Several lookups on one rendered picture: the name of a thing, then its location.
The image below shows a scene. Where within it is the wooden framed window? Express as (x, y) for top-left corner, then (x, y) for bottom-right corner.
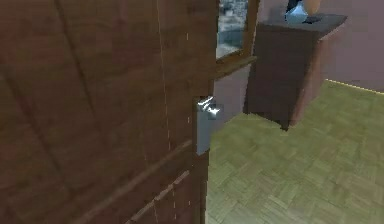
(213, 0), (262, 81)

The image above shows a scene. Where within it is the brown wooden room door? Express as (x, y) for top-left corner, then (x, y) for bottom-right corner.
(0, 0), (222, 224)

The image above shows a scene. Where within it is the dark brown wooden cabinet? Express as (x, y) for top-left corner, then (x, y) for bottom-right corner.
(243, 13), (348, 132)

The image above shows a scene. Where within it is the blue glass vase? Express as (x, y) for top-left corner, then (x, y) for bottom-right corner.
(285, 0), (310, 25)

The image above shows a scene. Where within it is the orange round vase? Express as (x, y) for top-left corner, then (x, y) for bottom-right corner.
(303, 0), (323, 17)

